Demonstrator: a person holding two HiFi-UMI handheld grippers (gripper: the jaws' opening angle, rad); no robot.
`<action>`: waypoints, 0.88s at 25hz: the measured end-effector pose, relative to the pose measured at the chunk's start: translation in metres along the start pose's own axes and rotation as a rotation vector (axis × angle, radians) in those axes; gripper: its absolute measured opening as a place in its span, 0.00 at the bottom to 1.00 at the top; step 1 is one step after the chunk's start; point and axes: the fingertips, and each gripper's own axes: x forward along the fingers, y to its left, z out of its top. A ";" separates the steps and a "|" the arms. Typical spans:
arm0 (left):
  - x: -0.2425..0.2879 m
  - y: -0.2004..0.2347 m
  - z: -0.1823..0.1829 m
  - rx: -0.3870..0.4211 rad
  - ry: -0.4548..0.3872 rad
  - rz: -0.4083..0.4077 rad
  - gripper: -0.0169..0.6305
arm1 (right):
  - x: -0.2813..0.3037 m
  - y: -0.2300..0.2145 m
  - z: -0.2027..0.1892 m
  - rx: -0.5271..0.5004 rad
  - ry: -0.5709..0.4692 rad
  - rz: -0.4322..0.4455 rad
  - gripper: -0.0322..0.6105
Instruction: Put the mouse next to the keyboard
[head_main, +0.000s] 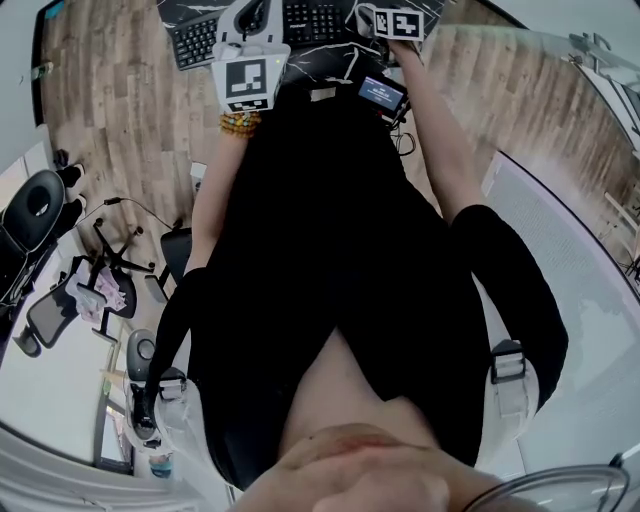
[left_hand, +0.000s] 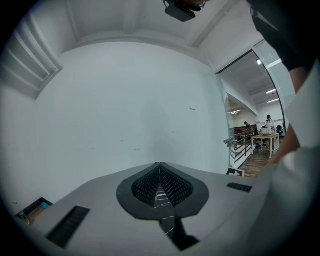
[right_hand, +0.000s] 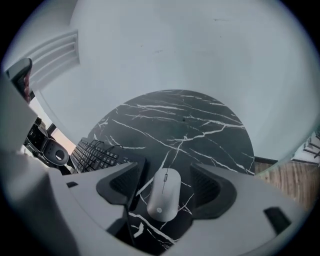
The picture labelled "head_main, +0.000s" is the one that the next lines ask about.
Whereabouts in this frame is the person's left forearm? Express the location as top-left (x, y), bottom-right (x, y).
top-left (182, 112), bottom-right (257, 277)

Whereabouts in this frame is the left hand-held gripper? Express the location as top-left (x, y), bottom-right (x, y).
top-left (211, 0), bottom-right (292, 114)

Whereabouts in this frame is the teal container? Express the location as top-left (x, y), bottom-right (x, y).
top-left (149, 451), bottom-right (174, 479)

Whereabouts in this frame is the person's black top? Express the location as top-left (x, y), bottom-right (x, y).
top-left (146, 81), bottom-right (571, 492)

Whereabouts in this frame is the office chair with headrest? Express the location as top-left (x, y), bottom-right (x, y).
top-left (0, 168), bottom-right (67, 322)

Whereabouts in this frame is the black keyboard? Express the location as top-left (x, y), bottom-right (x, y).
top-left (171, 1), bottom-right (347, 72)

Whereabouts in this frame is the small screen device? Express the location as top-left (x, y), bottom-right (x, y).
top-left (356, 74), bottom-right (411, 118)

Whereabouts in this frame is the grey office chair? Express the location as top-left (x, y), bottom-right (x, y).
top-left (123, 328), bottom-right (163, 442)

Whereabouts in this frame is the black stair railing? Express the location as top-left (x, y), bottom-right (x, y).
top-left (579, 64), bottom-right (640, 137)

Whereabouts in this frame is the pale crumpled cloth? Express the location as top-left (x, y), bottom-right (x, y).
top-left (64, 269), bottom-right (127, 322)

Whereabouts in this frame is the amber bead bracelet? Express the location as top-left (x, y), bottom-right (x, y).
top-left (217, 110), bottom-right (263, 139)

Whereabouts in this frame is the person's right forearm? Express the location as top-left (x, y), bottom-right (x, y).
top-left (386, 39), bottom-right (482, 227)

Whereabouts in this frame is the black mesh office chair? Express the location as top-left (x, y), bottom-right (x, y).
top-left (24, 216), bottom-right (162, 352)

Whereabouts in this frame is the white shoulder strap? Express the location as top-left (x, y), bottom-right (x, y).
top-left (151, 366), bottom-right (237, 494)
top-left (486, 338), bottom-right (542, 442)

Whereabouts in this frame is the black cable bundle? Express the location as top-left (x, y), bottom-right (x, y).
top-left (383, 111), bottom-right (419, 157)

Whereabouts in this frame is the black floor cable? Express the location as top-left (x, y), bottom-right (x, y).
top-left (102, 196), bottom-right (182, 229)

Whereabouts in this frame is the wooden stand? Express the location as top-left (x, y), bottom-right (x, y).
top-left (601, 188), bottom-right (640, 282)

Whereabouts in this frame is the black chair seat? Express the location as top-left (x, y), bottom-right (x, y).
top-left (144, 226), bottom-right (194, 302)

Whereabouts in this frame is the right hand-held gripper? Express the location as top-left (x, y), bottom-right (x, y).
top-left (355, 1), bottom-right (427, 41)

